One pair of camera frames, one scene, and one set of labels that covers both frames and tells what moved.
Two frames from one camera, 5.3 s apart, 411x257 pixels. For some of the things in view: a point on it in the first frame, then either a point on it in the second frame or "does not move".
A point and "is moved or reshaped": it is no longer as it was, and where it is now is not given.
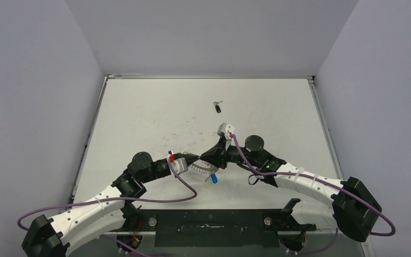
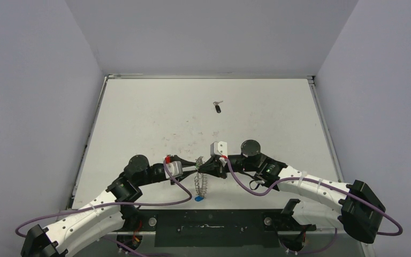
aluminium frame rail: x=225 y=231 does not move
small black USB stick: x=218 y=108 does not move
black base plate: x=218 y=228 does not move
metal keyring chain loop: x=204 y=167 is moved or reshaped
